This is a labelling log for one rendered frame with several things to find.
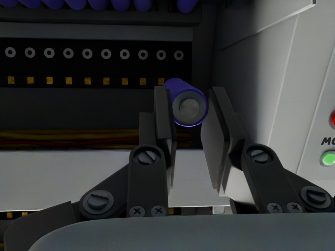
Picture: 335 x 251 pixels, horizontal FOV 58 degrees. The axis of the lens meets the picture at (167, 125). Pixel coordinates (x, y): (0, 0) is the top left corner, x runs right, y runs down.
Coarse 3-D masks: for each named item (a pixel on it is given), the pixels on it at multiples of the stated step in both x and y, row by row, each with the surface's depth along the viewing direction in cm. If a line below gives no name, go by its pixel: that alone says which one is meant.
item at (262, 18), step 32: (224, 0) 31; (256, 0) 23; (288, 0) 18; (0, 32) 32; (32, 32) 32; (64, 32) 33; (96, 32) 33; (128, 32) 33; (160, 32) 33; (192, 32) 34; (224, 32) 31; (256, 32) 23
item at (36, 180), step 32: (0, 160) 22; (32, 160) 22; (64, 160) 22; (96, 160) 23; (128, 160) 23; (192, 160) 23; (0, 192) 22; (32, 192) 22; (64, 192) 23; (192, 192) 23
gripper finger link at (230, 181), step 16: (208, 96) 14; (224, 96) 13; (208, 112) 14; (224, 112) 12; (208, 128) 14; (224, 128) 12; (240, 128) 11; (208, 144) 14; (224, 144) 11; (240, 144) 11; (208, 160) 14; (224, 160) 12; (224, 176) 12; (240, 176) 11; (288, 176) 11; (224, 192) 12; (240, 192) 11; (304, 192) 10; (320, 192) 10; (256, 208) 11; (320, 208) 9
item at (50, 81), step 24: (0, 48) 33; (24, 48) 33; (72, 48) 33; (96, 48) 34; (120, 48) 34; (144, 48) 34; (168, 48) 34; (0, 72) 33; (24, 72) 33; (48, 72) 34; (72, 72) 34; (96, 72) 34; (120, 72) 34; (144, 72) 34; (168, 72) 35
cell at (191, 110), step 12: (168, 84) 18; (180, 84) 15; (180, 96) 14; (192, 96) 14; (204, 96) 14; (180, 108) 14; (192, 108) 14; (204, 108) 14; (180, 120) 14; (192, 120) 14
